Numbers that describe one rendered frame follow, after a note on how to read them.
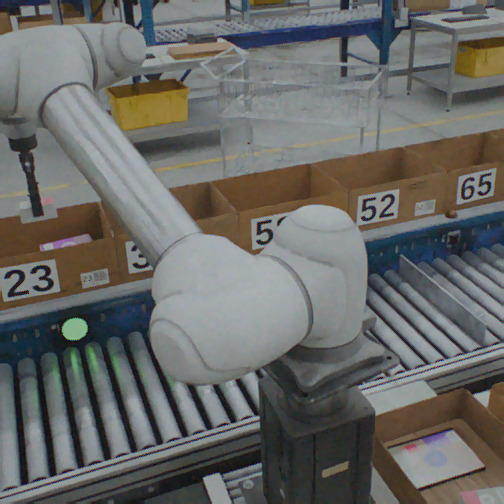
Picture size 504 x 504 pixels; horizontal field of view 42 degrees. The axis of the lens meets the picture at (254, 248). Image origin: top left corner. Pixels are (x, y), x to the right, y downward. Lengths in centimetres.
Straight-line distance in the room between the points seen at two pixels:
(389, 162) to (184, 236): 167
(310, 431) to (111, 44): 80
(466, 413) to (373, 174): 116
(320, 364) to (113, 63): 67
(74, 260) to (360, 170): 115
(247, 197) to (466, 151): 95
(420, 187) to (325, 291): 137
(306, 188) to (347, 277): 143
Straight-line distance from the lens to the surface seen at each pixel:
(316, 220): 104
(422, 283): 224
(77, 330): 203
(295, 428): 123
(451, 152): 276
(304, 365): 114
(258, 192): 239
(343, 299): 106
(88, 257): 200
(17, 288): 202
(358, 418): 125
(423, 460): 163
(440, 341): 203
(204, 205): 234
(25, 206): 199
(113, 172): 109
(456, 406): 173
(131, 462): 167
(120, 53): 130
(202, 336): 91
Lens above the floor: 193
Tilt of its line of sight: 28 degrees down
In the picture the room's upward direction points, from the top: 3 degrees counter-clockwise
